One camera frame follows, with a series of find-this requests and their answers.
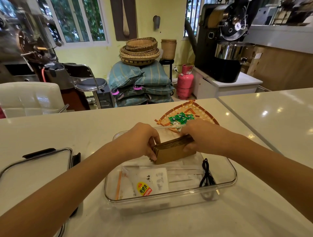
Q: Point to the person's left hand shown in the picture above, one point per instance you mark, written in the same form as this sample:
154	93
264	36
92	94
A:
133	140

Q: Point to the person's right hand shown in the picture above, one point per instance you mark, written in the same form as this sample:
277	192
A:
207	136

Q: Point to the person's right thumb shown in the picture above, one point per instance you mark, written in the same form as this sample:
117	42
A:
190	146

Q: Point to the person's left thumb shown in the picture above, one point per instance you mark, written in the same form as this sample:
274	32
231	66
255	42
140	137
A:
151	152

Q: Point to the stack of brown cardboard cards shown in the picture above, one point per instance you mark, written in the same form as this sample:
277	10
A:
172	150

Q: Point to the person's right forearm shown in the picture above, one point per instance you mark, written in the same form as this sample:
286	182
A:
273	166

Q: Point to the person's left forearm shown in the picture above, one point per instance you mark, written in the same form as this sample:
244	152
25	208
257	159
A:
56	188

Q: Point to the white packet with yellow label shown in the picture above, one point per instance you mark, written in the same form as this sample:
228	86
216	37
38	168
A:
152	180

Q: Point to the pile of green candy packets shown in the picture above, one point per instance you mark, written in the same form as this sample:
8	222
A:
181	118

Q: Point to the clear plastic storage container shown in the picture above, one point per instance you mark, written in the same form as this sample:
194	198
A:
215	171

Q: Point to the clear zip bag orange strip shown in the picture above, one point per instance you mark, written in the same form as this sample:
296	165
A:
127	179

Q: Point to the woven bamboo tray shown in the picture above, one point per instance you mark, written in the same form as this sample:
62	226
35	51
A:
207	113

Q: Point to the teal striped sack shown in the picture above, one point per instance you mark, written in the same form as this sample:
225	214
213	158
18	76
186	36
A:
154	73
123	74
154	89
137	100

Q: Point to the pink gas cylinder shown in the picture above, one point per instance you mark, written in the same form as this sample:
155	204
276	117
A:
185	81

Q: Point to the white cabinet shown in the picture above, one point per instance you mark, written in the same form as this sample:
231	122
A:
220	86

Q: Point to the small black box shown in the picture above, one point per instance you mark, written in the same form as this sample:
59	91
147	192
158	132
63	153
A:
105	97

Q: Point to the black stool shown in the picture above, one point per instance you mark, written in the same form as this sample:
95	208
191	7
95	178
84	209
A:
167	63

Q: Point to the metal folding chair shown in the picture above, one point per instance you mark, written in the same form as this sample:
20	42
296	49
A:
89	83

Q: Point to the large round woven basket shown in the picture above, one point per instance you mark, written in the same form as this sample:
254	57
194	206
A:
139	58

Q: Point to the tall cylindrical woven basket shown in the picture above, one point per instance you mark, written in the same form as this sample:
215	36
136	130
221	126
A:
168	48

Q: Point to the small round woven basket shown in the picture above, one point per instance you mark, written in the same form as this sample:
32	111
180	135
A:
141	43

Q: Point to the black coffee roaster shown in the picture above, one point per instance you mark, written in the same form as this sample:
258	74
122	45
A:
220	36

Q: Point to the clear lid with black clasps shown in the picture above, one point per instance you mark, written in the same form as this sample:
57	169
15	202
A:
34	175

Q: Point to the narrow window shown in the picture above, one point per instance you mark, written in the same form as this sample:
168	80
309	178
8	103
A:
192	17

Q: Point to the white leather chair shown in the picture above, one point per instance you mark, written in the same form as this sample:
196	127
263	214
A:
29	99

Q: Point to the white framed window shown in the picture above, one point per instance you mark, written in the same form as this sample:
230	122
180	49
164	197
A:
78	22

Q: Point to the steel coffee roaster machine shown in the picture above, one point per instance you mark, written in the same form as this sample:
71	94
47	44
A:
22	41

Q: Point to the black exhaust duct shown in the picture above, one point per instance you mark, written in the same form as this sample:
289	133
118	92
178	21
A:
190	36

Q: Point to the grey wall scoop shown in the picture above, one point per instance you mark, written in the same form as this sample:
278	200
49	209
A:
156	22

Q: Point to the brown wall hanging with broom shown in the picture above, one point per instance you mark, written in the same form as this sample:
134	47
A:
123	19

